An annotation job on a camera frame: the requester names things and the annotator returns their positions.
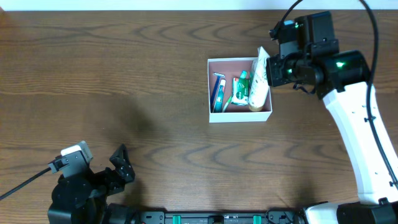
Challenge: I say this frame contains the white bamboo print lotion tube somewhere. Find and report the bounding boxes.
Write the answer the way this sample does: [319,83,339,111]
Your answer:
[249,47,269,112]

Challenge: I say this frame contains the green white toothbrush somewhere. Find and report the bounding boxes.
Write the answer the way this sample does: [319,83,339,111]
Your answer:
[222,70,248,113]

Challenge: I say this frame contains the green soap bar pack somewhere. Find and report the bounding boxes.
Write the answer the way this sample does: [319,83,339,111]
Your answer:
[231,78,249,106]

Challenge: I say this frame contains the white box with pink interior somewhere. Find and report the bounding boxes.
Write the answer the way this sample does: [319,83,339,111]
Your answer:
[207,57,272,123]

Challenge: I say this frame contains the blue disposable razor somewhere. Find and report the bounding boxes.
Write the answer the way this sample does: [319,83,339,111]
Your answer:
[210,72,225,106]

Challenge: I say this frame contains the white teal toothpaste tube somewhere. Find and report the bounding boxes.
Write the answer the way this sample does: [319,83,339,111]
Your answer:
[213,79,226,113]

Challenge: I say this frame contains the clear pump bottle blue liquid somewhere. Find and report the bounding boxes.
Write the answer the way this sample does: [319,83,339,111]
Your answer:
[248,71,254,94]

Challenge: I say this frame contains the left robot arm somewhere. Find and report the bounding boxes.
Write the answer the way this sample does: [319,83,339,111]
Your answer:
[48,141,141,223]

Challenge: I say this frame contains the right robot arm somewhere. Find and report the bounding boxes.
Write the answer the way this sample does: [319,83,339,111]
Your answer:
[267,50,397,223]

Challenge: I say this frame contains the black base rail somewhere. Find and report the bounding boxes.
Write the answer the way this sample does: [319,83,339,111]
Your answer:
[139,209,306,224]

